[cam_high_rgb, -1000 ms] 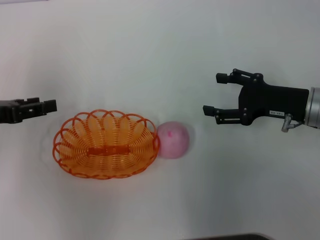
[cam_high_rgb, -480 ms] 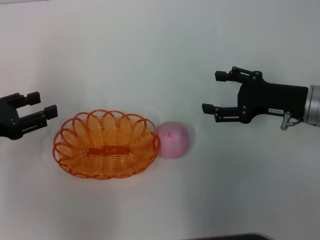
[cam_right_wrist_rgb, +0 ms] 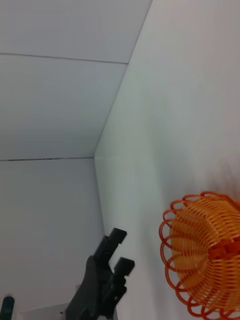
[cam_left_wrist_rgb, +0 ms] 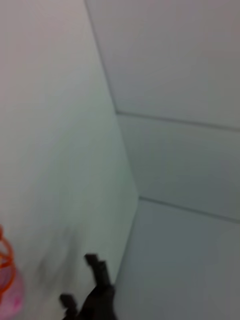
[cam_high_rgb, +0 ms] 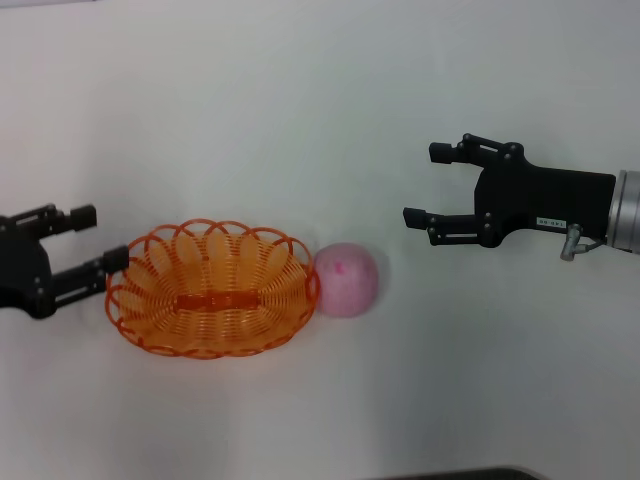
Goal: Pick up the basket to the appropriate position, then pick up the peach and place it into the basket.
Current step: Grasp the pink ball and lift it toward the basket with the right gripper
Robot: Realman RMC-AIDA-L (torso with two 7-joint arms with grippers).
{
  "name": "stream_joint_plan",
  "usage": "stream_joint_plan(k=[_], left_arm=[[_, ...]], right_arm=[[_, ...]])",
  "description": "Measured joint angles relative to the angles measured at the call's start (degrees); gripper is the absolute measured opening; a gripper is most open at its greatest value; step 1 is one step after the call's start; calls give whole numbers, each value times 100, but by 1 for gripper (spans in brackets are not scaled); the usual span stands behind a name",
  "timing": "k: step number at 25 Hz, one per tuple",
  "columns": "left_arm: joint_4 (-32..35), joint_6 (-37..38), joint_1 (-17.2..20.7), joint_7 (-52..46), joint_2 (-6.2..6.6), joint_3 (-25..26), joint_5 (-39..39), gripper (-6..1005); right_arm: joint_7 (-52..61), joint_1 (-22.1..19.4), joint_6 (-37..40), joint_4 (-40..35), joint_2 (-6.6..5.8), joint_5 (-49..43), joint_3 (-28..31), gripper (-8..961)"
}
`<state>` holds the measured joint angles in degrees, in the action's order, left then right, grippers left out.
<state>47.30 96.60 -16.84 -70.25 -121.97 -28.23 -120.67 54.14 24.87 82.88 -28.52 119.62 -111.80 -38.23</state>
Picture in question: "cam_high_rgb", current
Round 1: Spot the orange woven plastic basket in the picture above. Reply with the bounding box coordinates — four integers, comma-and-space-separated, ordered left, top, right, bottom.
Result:
104, 218, 321, 360

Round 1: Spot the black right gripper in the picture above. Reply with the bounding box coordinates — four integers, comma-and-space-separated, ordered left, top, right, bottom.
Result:
402, 132, 617, 250

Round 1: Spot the pink plush peach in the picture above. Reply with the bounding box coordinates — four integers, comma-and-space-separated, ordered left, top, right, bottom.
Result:
312, 242, 380, 319

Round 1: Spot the dark rounded robot torso edge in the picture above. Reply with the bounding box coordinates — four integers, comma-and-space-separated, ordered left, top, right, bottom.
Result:
384, 465, 531, 480

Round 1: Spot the silver cable connector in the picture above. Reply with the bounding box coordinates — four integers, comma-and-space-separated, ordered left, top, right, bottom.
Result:
559, 223, 609, 262

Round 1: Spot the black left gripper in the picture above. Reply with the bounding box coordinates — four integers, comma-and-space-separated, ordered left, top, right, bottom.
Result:
0, 202, 130, 322

